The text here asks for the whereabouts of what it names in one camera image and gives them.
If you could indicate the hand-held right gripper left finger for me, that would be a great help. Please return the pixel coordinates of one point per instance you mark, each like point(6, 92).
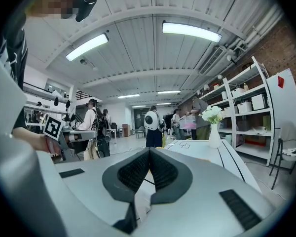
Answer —
point(128, 174)

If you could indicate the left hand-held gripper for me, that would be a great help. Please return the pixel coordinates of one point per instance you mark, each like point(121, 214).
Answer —
point(52, 128)

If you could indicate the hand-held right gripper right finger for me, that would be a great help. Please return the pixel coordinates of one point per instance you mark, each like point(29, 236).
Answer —
point(170, 179)

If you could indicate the person's left forearm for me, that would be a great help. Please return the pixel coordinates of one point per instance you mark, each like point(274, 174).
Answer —
point(29, 139)

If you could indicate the large white storage box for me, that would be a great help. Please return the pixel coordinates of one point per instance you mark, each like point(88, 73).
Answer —
point(259, 102)

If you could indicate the black hanging cap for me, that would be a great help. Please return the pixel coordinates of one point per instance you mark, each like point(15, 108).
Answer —
point(56, 101)
point(67, 104)

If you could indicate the yellow-green cloth table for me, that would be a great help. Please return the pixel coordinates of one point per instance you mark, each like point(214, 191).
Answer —
point(163, 140)

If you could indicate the long ceiling light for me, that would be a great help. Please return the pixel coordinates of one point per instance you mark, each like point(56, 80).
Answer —
point(138, 106)
point(169, 92)
point(191, 31)
point(87, 47)
point(128, 96)

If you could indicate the white vase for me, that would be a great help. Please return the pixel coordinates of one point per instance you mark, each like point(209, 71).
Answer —
point(214, 137)

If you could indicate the white flower bouquet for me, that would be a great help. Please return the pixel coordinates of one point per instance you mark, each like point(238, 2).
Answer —
point(212, 113)

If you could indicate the white lidded storage bin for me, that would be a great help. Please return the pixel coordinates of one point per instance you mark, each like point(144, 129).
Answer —
point(237, 92)
point(244, 107)

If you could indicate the person's black printed shirt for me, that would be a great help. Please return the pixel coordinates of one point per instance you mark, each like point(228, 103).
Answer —
point(14, 46)

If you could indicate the white metal shelving unit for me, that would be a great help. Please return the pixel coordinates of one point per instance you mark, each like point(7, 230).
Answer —
point(264, 112)

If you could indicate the grey chair with cushion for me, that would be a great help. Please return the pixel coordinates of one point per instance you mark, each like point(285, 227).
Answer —
point(291, 154)

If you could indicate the ceiling air conditioner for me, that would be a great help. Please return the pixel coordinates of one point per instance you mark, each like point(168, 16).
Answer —
point(212, 59)

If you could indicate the white refrigerator with red tag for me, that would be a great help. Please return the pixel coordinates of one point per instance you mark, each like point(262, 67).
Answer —
point(283, 100)

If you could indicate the black head-worn camera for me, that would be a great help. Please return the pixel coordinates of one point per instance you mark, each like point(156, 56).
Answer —
point(85, 7)

